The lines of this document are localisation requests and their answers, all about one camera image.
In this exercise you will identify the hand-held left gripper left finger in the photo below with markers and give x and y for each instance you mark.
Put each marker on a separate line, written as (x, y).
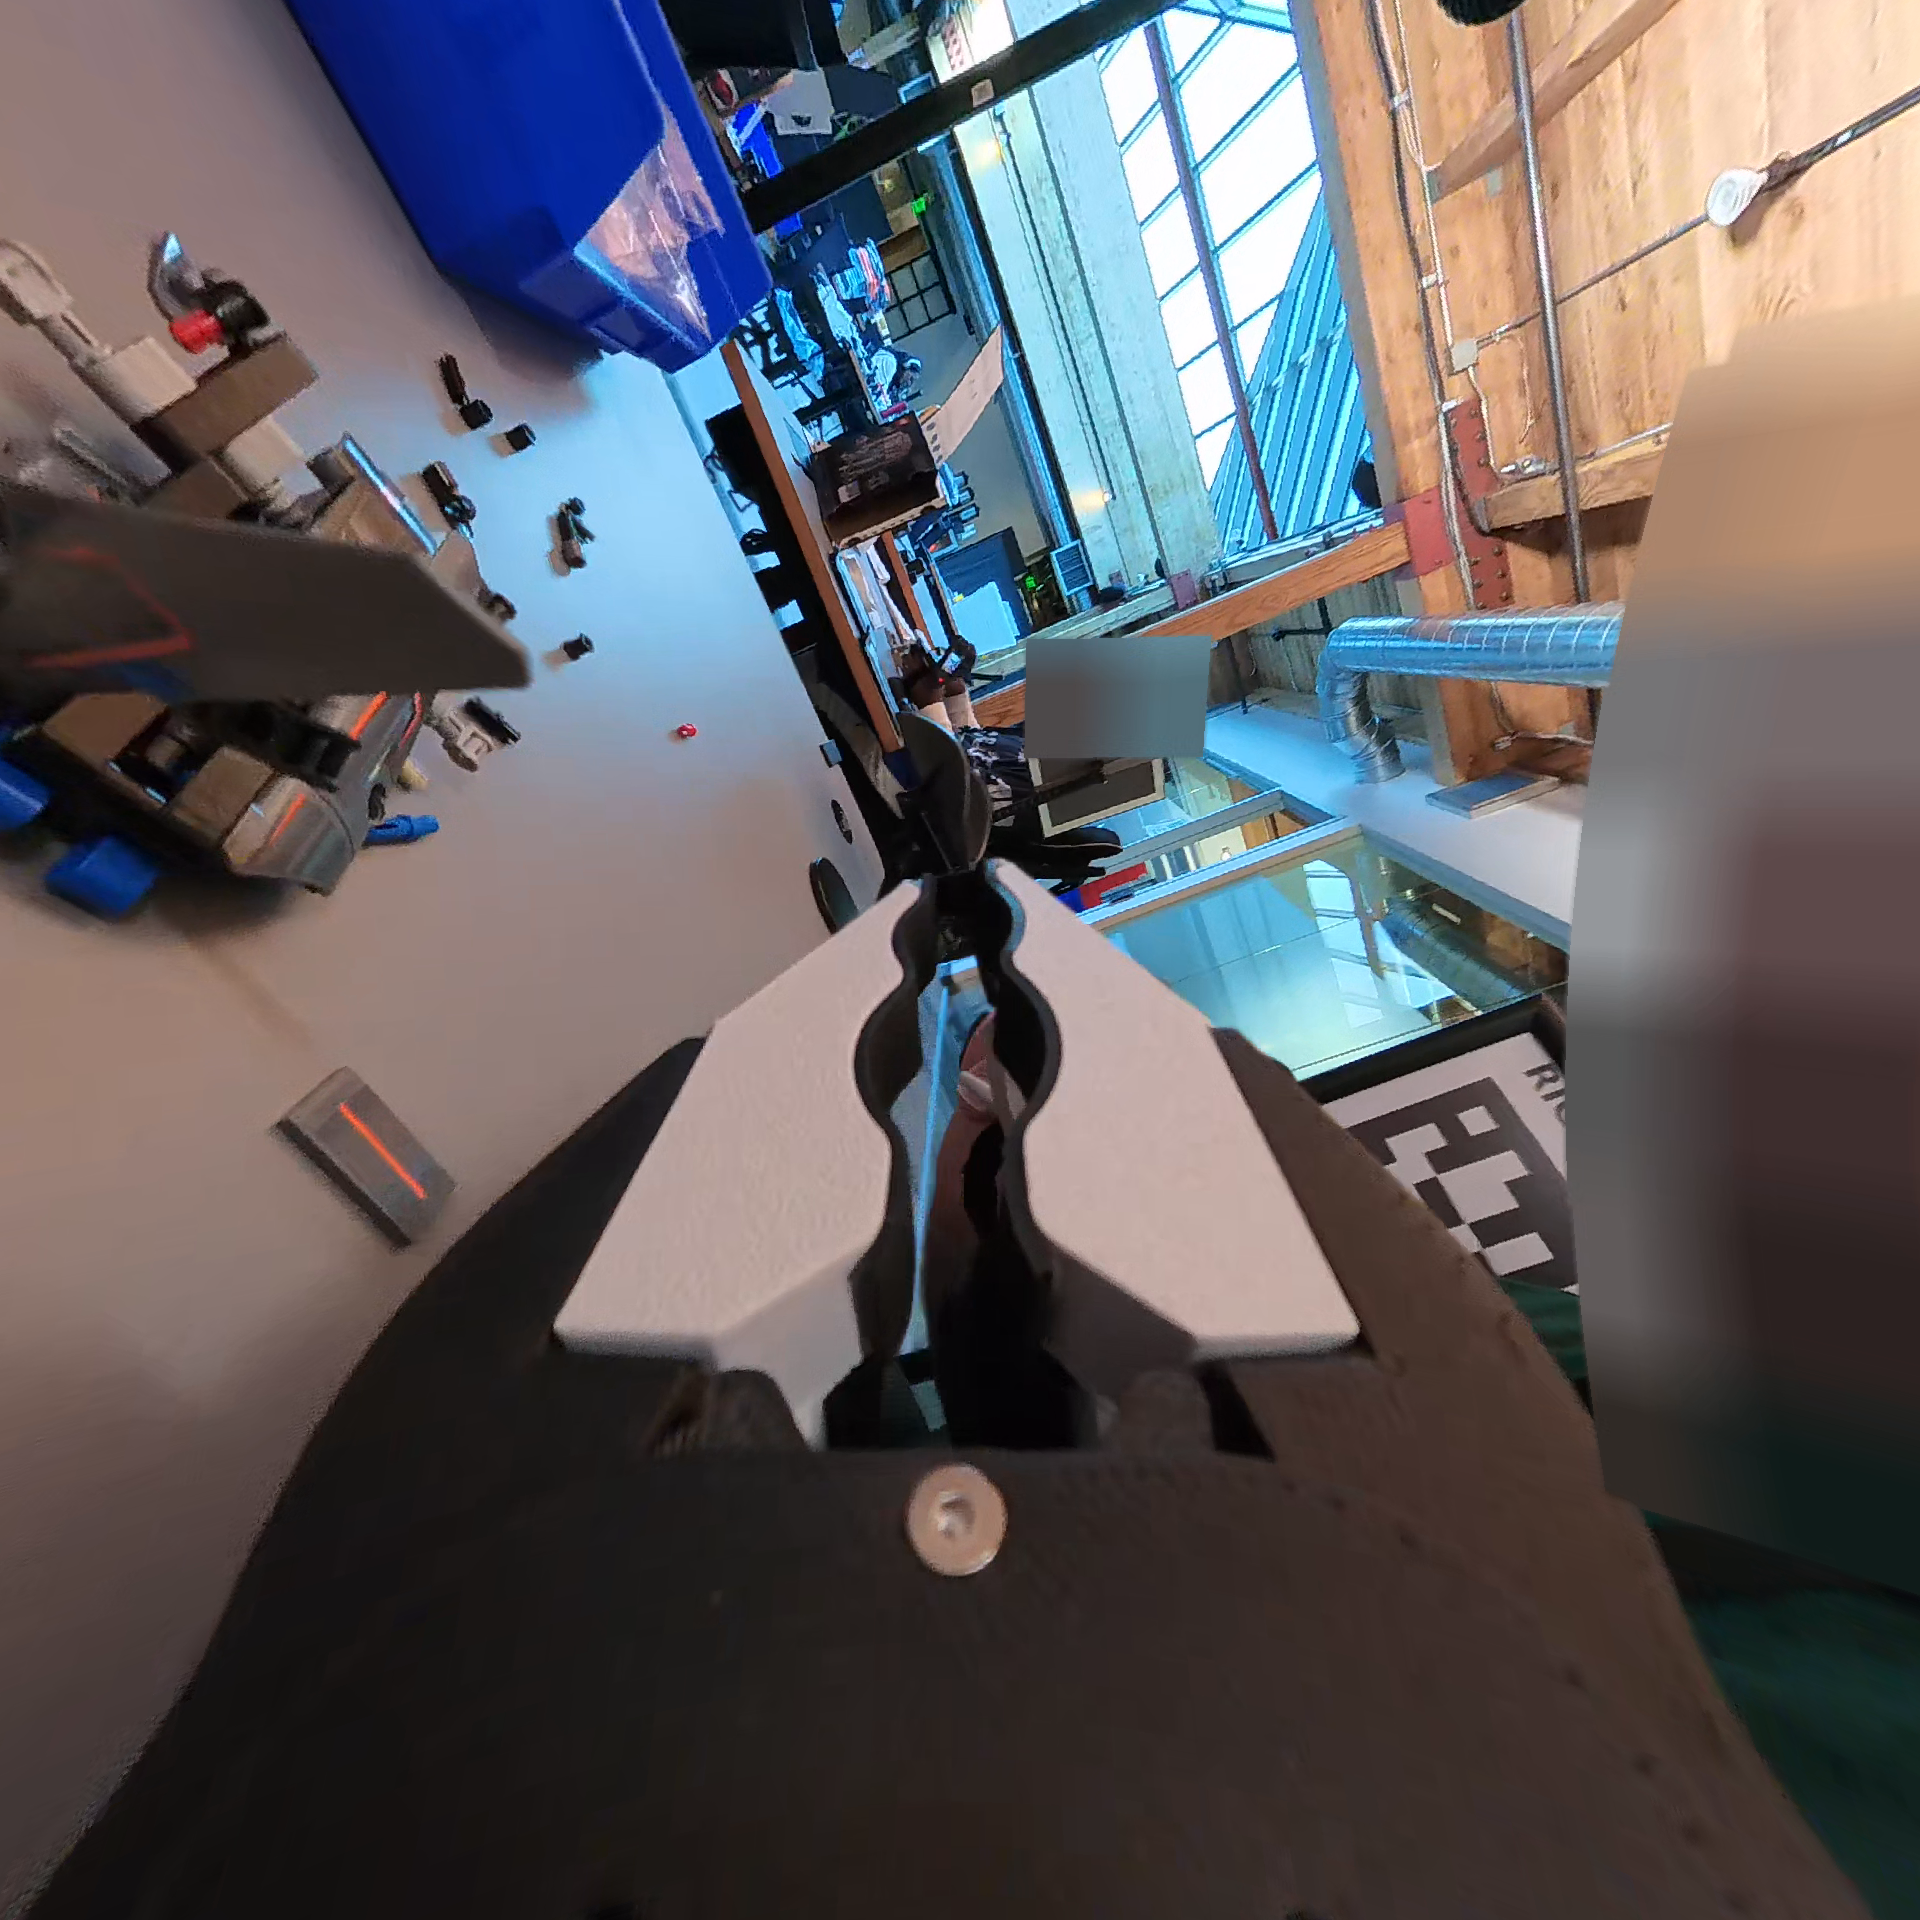
(735, 1200)

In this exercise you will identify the blue plastic bin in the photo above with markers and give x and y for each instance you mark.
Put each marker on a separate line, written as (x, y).
(495, 135)

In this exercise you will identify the scattered small lego pieces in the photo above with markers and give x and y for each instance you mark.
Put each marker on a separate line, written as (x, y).
(572, 533)

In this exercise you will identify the brown cardboard box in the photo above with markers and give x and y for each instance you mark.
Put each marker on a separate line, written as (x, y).
(870, 475)

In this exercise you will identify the silver spiral duct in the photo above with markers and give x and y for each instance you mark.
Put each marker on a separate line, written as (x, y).
(1471, 645)

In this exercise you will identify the grey lego assembly orange stripe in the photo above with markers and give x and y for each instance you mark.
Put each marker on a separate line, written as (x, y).
(301, 599)

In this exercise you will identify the small black lego panel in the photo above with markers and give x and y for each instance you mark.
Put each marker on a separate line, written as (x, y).
(945, 811)

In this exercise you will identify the light grey lego connector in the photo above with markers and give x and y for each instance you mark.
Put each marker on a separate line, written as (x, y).
(459, 735)

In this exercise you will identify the person's right hand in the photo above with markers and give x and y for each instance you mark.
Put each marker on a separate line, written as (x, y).
(980, 1044)

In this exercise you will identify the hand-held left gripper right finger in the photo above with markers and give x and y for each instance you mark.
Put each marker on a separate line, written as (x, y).
(1185, 1200)

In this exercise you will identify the clear plastic bags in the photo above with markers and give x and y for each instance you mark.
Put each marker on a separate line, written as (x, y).
(662, 224)

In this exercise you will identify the black framed sign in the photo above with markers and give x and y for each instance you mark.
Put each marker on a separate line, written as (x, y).
(1455, 1171)

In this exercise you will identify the black lego tile red stripe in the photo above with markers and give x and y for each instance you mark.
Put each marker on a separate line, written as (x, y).
(369, 1156)

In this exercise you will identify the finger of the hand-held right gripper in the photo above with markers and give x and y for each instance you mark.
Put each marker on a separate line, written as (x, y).
(941, 1079)
(1003, 1094)

